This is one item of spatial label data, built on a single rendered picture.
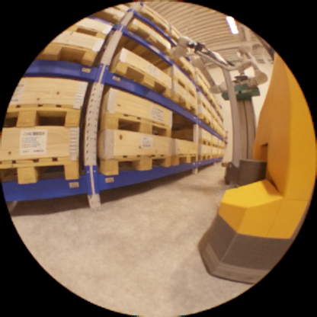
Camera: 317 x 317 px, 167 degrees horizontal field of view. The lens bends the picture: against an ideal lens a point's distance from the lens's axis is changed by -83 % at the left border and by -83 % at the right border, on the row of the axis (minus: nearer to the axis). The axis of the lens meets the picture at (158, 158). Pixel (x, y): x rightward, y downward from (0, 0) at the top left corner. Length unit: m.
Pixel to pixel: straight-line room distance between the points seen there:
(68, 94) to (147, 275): 1.05
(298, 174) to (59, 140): 1.00
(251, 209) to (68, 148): 0.88
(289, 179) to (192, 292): 0.45
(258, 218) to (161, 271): 0.40
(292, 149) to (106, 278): 0.68
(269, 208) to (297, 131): 0.18
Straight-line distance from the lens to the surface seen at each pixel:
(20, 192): 0.98
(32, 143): 0.81
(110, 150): 0.82
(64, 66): 1.07
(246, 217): 0.31
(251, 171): 0.59
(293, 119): 0.32
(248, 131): 1.92
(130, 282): 0.51
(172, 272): 0.53
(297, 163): 0.31
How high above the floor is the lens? 0.47
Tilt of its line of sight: 4 degrees down
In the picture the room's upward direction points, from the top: 1 degrees clockwise
